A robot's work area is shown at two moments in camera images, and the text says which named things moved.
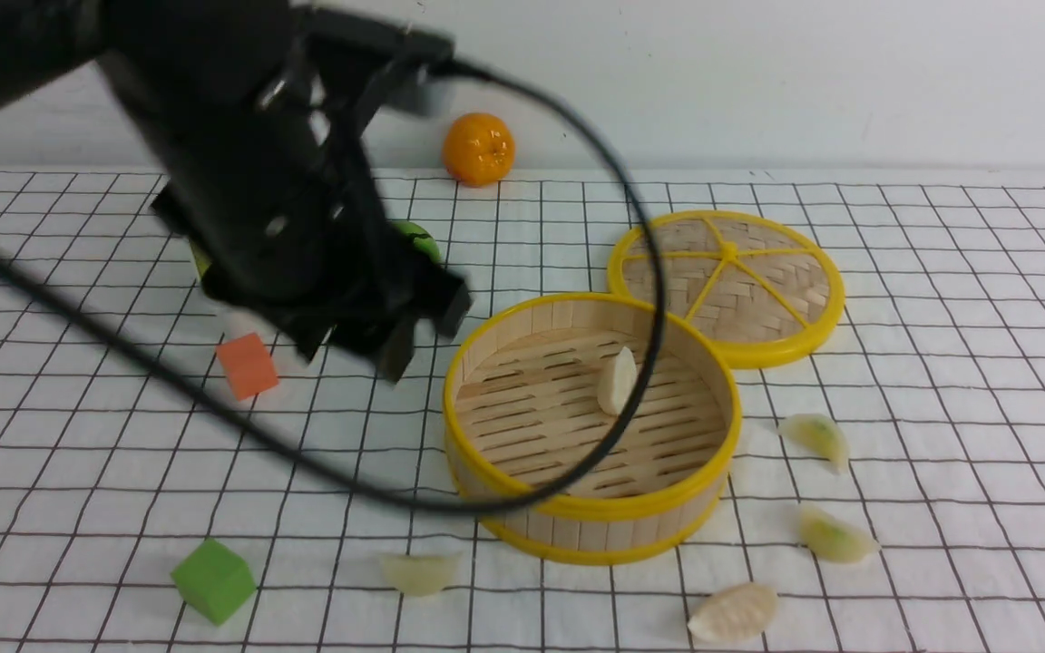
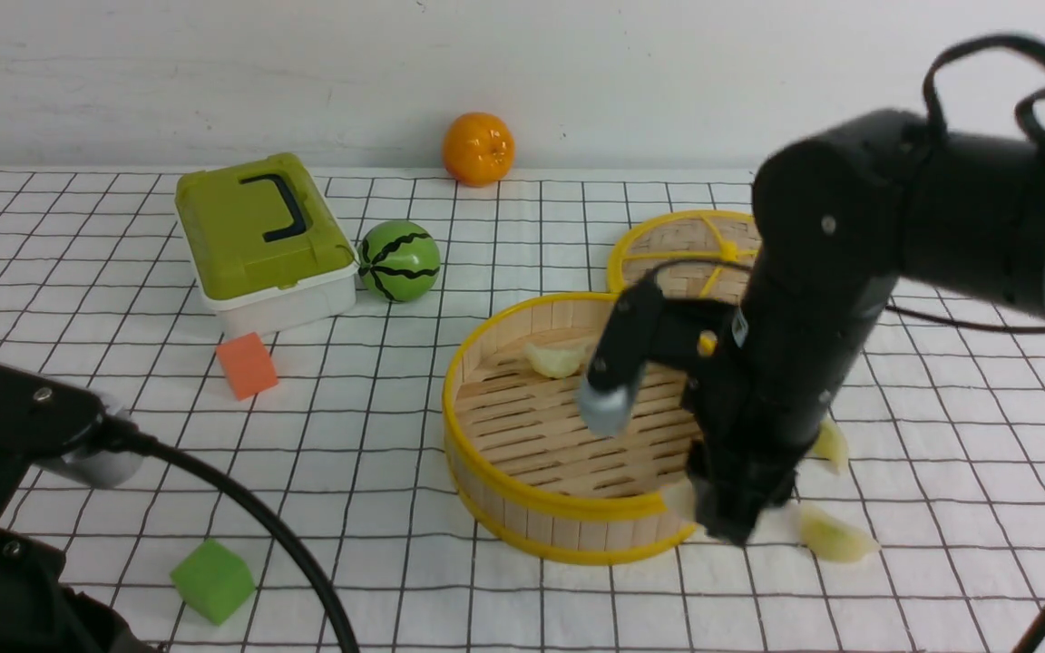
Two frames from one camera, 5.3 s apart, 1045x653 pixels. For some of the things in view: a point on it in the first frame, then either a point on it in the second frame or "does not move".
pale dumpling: x=420 y=575 -> x=555 y=363
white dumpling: x=734 y=612 -> x=678 y=492
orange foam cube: x=249 y=365 does not move
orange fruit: x=478 y=150 does not move
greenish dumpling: x=834 y=539 does not move
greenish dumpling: x=820 y=434 does not move
